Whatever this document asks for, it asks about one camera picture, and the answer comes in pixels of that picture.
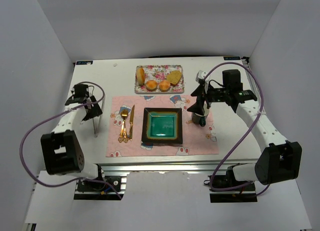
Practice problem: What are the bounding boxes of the silver metal tongs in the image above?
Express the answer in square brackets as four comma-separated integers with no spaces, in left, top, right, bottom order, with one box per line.
[89,84,105,138]

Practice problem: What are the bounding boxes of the orange donut bread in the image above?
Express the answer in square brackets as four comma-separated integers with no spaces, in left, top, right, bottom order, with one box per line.
[136,67,145,86]

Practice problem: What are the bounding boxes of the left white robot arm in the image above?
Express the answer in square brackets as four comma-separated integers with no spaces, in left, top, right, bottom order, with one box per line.
[40,83,104,180]

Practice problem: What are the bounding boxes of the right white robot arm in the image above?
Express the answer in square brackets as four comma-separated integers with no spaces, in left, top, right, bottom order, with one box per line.
[188,69,302,186]

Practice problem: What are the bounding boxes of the brown bread slice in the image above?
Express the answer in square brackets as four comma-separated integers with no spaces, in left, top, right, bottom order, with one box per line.
[166,70,182,86]

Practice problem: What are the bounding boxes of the dark green mug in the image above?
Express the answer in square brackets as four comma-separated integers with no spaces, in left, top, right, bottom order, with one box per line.
[191,104,210,127]

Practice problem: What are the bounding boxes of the gold fork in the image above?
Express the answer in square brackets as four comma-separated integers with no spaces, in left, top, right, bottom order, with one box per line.
[118,109,129,143]

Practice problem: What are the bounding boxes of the round bun right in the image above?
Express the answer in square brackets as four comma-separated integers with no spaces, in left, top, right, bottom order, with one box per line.
[158,80,171,92]

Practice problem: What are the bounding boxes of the round bun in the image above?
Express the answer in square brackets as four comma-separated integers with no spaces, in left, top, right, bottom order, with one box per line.
[158,80,171,92]
[145,80,158,91]

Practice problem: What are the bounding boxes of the gold knife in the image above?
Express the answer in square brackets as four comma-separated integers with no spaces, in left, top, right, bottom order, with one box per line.
[128,105,135,141]

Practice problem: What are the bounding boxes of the pink cartoon placemat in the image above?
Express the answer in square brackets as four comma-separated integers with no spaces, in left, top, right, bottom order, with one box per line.
[106,94,219,158]

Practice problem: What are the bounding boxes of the floral rectangular tray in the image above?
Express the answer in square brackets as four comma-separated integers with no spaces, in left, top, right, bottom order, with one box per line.
[134,64,185,95]

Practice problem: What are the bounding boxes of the black teal square plate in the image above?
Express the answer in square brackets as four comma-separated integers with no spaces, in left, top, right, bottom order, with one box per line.
[141,107,183,145]

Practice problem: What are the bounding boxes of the round bun left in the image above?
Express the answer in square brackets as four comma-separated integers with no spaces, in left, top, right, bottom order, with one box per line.
[145,80,158,91]

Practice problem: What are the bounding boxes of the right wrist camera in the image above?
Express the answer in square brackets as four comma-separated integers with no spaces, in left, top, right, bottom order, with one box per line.
[195,70,207,83]

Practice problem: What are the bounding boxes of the aluminium table frame rail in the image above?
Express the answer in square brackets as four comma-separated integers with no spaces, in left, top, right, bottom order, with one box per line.
[94,158,261,174]

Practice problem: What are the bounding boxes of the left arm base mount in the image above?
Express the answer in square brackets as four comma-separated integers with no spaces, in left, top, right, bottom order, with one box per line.
[73,172,128,201]

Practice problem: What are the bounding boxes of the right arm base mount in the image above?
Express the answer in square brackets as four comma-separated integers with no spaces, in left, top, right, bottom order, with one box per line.
[203,165,258,204]

